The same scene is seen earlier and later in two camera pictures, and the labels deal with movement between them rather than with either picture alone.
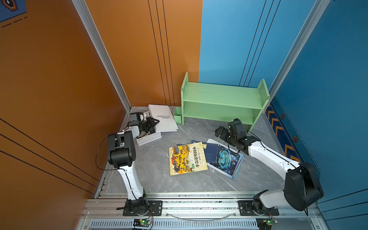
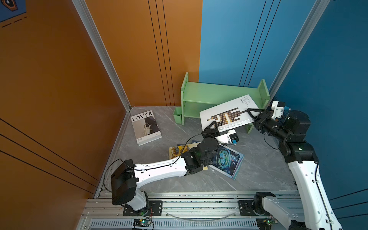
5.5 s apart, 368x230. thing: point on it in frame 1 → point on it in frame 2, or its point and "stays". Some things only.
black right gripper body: x=225 y=135 → x=268 y=124
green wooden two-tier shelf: x=222 y=102 stays
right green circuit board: x=265 y=224 stays
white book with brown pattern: x=163 y=114 → x=230 y=114
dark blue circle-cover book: x=228 y=162 stays
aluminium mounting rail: x=109 y=205 stays
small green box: x=177 y=115 stays
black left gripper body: x=147 y=126 → x=209 y=134
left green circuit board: x=141 y=223 stays
